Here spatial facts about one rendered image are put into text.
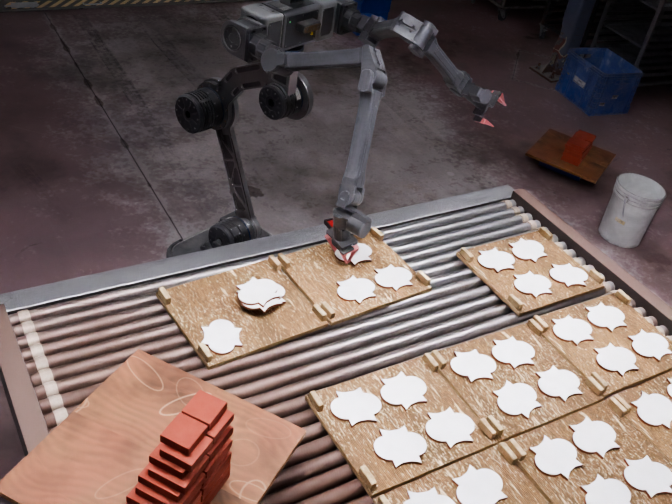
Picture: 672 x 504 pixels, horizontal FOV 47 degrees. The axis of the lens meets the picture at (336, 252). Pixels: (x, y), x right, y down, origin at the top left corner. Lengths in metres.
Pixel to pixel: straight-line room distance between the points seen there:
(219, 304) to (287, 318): 0.21
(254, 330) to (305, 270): 0.34
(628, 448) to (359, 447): 0.76
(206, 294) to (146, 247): 1.73
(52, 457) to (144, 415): 0.23
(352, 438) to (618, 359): 0.94
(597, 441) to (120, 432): 1.27
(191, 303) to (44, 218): 2.08
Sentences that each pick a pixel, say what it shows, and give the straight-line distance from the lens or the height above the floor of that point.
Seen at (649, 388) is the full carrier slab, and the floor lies 0.94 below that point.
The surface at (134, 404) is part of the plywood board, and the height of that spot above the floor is 1.04.
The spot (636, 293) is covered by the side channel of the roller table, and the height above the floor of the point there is 0.94.
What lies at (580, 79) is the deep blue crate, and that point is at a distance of 6.61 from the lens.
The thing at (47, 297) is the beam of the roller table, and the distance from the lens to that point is 2.45.
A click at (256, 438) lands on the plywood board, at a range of 1.90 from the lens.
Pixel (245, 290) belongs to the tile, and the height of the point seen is 0.98.
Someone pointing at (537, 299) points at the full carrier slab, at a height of 0.94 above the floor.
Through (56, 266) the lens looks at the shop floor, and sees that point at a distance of 4.01.
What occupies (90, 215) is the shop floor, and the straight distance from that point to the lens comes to 4.35.
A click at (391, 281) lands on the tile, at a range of 2.55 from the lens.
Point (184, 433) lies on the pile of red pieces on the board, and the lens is 1.58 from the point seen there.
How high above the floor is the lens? 2.52
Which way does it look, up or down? 37 degrees down
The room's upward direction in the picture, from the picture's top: 11 degrees clockwise
